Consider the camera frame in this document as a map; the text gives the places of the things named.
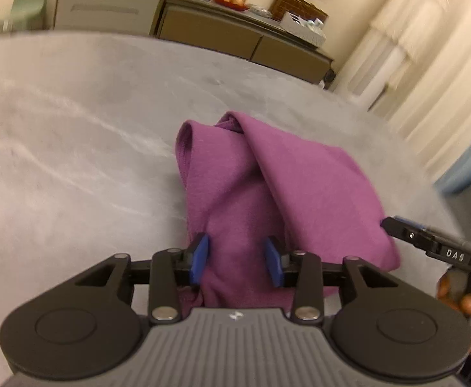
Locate blue curtain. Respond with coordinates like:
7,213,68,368
433,123,471,194

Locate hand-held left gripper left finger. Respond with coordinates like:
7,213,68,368
75,233,211,326

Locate white curtain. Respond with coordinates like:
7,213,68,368
332,0,471,178

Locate white storage basket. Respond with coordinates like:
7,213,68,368
280,11,328,45

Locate grey brown sideboard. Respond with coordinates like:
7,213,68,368
52,0,335,85

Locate red fruit plate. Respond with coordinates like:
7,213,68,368
212,0,250,11

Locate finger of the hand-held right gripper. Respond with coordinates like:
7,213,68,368
381,216,437,251

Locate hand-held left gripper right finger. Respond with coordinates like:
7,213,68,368
263,236,399,326

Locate purple pants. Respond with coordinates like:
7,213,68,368
176,111,401,319

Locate small green chair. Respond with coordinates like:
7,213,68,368
0,0,48,33

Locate clear dish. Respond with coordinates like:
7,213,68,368
247,3,274,19

